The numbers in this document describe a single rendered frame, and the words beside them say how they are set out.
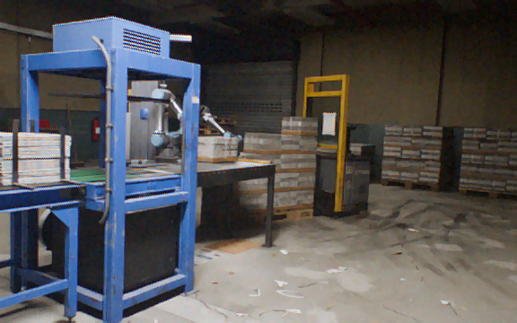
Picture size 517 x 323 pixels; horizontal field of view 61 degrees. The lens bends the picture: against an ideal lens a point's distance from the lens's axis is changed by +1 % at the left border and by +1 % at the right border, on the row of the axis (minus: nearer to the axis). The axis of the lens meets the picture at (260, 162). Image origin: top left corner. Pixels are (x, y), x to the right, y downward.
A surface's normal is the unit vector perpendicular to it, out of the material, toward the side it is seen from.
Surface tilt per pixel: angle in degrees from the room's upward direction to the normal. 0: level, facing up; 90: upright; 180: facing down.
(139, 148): 90
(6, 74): 90
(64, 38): 90
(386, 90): 90
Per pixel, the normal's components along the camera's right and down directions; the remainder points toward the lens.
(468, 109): -0.55, 0.05
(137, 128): 0.07, 0.09
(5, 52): 0.83, 0.08
